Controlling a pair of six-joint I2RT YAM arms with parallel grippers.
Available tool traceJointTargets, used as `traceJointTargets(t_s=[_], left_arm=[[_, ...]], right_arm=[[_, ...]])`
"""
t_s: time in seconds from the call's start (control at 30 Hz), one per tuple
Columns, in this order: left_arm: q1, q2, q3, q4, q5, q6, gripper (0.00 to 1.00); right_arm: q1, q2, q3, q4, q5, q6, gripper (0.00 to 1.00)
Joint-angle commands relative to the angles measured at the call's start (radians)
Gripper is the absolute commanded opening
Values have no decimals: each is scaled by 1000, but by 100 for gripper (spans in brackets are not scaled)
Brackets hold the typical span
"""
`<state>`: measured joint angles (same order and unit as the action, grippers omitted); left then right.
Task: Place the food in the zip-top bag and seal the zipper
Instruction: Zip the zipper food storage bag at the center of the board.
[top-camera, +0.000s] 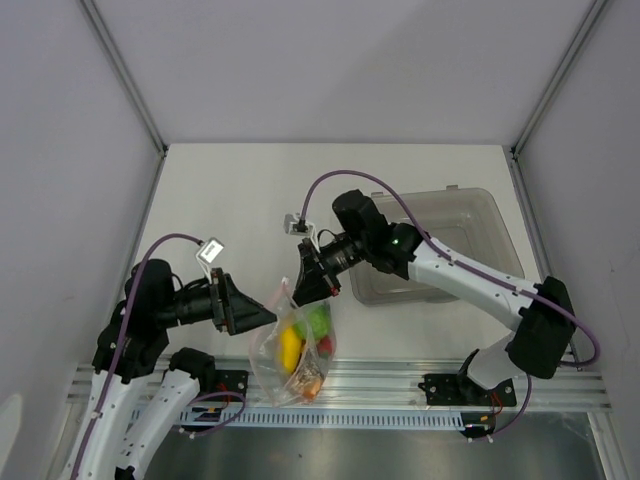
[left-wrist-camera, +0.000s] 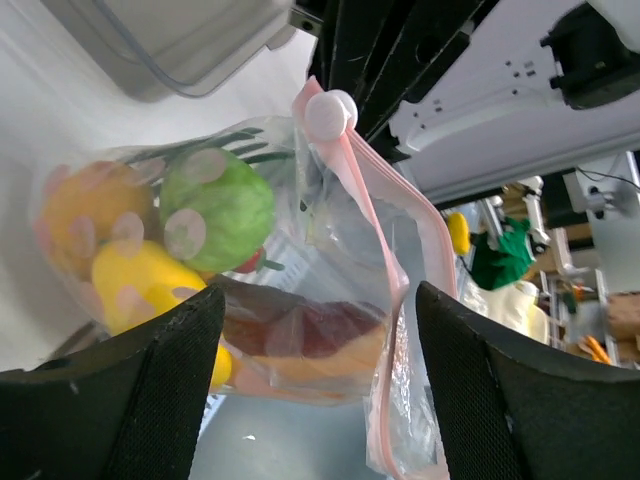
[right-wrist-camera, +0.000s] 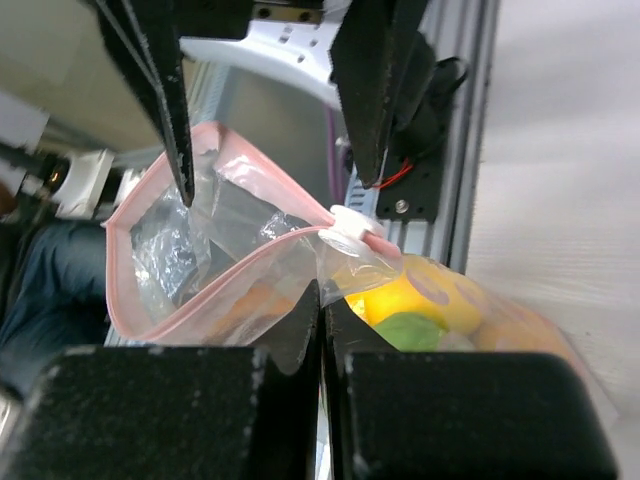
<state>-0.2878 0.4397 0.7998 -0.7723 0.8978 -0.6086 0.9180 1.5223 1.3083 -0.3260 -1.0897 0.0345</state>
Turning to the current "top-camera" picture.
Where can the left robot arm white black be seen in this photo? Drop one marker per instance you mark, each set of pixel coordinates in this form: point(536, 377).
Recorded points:
point(110, 443)

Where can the yellow mango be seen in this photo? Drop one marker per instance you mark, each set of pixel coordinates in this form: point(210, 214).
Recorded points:
point(291, 345)

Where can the grey translucent plastic bin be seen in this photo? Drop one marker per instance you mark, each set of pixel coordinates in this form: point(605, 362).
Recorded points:
point(466, 220)

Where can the right aluminium frame post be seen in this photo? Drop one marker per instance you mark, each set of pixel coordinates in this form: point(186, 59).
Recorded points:
point(568, 60)

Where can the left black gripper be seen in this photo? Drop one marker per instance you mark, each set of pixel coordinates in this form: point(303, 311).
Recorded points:
point(243, 312)

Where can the green round vegetable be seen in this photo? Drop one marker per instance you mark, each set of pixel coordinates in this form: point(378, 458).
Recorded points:
point(315, 324)

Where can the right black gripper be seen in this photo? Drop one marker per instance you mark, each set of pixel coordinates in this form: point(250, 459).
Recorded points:
point(314, 283)

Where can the aluminium frame post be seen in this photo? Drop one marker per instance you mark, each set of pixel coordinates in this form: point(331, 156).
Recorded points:
point(114, 57)
point(568, 60)

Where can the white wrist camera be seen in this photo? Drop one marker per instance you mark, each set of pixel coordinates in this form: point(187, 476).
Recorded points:
point(305, 230)
point(206, 255)

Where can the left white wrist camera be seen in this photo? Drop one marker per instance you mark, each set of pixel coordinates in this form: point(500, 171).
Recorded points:
point(206, 255)

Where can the left aluminium frame post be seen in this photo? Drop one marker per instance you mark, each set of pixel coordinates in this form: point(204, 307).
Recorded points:
point(114, 57)

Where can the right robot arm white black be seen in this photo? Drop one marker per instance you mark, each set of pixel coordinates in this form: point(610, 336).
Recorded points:
point(538, 315)

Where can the orange potato piece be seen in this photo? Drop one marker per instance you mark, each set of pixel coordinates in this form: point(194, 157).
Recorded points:
point(311, 387)

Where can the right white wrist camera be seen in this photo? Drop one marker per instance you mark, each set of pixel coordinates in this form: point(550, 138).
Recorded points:
point(305, 230)

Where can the aluminium rail beam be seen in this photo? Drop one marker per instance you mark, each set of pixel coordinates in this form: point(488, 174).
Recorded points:
point(393, 385)

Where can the clear zip top bag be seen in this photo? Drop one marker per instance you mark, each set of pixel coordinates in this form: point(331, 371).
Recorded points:
point(281, 388)

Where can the white slotted cable duct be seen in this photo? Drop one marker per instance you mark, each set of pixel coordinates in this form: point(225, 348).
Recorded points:
point(412, 419)

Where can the red chili pepper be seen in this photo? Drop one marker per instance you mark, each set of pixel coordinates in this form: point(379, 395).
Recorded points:
point(325, 347)

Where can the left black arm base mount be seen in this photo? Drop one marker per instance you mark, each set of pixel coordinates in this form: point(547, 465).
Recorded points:
point(231, 381)

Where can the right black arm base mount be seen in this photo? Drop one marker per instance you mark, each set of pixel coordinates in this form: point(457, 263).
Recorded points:
point(448, 389)

